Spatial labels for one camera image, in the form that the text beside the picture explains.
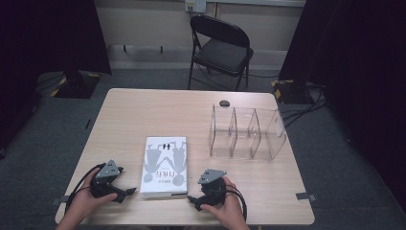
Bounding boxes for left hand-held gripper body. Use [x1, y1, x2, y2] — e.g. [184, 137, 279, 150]
[90, 159, 124, 198]

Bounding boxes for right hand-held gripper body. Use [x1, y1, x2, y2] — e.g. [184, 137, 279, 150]
[197, 169, 229, 206]

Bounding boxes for white book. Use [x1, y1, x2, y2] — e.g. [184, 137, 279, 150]
[139, 136, 190, 199]

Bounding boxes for clear acrylic book rack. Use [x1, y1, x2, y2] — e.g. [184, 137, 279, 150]
[209, 103, 287, 161]

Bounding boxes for person's right hand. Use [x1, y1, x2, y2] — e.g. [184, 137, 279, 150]
[200, 176, 247, 224]

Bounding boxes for person's left hand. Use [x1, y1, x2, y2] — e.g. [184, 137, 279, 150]
[68, 169, 118, 221]

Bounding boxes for grey tape strip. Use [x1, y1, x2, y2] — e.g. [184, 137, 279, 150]
[51, 195, 71, 206]
[295, 192, 317, 201]

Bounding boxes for black stand base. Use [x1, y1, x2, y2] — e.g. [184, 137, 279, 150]
[50, 70, 102, 100]
[271, 79, 324, 104]

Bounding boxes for black folding chair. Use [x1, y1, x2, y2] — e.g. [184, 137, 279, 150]
[187, 14, 255, 92]

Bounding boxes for black curtain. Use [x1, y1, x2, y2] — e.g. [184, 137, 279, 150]
[0, 0, 112, 151]
[279, 0, 406, 204]

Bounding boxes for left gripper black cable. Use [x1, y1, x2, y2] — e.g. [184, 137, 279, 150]
[64, 163, 106, 216]

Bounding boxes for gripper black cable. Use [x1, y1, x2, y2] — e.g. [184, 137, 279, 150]
[228, 183, 249, 222]
[64, 163, 106, 216]

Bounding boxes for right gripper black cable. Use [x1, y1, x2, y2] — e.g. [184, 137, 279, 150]
[228, 183, 249, 222]

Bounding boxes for black floor cables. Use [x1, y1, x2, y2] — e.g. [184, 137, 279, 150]
[282, 84, 328, 128]

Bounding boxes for white wall outlet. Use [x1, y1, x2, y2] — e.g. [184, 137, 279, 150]
[185, 0, 207, 13]

